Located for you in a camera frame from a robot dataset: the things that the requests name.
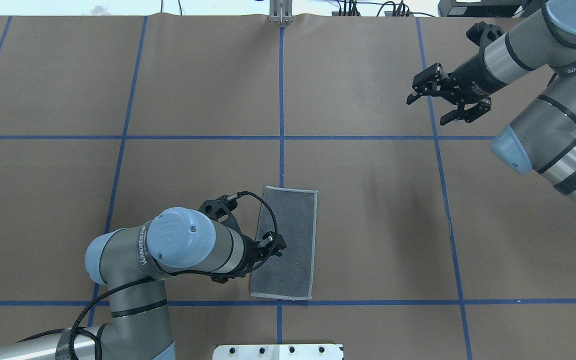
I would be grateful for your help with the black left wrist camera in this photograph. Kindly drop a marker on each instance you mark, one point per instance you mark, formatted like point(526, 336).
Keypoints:
point(221, 208)

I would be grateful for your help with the pink and grey towel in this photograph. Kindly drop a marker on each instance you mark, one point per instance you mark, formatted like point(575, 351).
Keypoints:
point(289, 276)

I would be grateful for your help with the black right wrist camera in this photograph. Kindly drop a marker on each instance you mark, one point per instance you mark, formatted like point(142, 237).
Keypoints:
point(483, 34)

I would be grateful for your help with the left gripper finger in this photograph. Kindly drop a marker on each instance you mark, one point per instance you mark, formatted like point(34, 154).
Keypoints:
point(272, 244)

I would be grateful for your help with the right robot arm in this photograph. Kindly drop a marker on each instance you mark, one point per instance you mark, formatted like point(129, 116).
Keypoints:
point(542, 137)

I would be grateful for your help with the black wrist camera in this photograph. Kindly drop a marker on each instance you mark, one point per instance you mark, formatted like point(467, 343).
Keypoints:
point(221, 208)
point(483, 34)

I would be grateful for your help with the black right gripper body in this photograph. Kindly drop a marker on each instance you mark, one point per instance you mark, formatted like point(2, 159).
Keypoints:
point(470, 76)

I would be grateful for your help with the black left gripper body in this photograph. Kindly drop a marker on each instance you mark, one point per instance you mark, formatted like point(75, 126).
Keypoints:
point(253, 250)

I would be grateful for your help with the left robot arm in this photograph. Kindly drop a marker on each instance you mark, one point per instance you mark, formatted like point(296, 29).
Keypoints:
point(131, 320)

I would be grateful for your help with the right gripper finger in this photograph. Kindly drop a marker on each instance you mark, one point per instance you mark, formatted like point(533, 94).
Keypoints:
point(478, 110)
point(426, 83)

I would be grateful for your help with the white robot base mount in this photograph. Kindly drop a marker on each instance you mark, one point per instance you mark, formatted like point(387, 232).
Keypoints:
point(300, 351)

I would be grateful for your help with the aluminium bracket at edge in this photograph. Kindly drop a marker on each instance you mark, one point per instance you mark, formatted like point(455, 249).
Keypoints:
point(281, 12)

